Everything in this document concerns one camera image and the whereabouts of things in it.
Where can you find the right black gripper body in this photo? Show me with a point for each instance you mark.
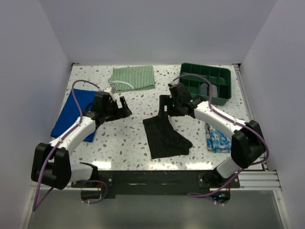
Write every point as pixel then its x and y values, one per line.
pixel 175 110

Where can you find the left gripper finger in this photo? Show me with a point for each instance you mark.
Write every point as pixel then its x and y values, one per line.
pixel 124 110
pixel 113 104

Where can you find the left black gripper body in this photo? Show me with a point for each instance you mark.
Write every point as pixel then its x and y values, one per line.
pixel 108 111

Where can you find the black pinstriped underwear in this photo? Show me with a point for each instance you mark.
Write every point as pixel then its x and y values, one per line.
pixel 163 140

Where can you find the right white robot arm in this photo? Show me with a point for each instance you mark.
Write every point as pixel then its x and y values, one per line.
pixel 247 142

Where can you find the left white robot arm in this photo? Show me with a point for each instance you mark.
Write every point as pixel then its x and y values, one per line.
pixel 52 165

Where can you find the rolled blue striped underwear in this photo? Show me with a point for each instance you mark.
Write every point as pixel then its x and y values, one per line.
pixel 203 89

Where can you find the green striped underwear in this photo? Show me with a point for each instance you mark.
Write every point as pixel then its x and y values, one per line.
pixel 132 78

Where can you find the blue folded underwear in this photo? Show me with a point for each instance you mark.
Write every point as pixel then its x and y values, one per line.
pixel 70 112

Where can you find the rolled grey striped underwear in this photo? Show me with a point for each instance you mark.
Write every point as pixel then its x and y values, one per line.
pixel 213 91

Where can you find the blue floral underwear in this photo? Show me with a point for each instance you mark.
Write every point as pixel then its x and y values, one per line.
pixel 217 142

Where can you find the green divided storage bin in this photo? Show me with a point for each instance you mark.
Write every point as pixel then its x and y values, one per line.
pixel 195 74

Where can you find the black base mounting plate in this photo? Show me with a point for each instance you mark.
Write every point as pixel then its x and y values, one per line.
pixel 157 182

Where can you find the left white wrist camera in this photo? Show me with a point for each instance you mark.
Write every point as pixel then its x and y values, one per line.
pixel 109 89

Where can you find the aluminium frame rail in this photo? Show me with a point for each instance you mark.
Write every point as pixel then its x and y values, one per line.
pixel 250 179

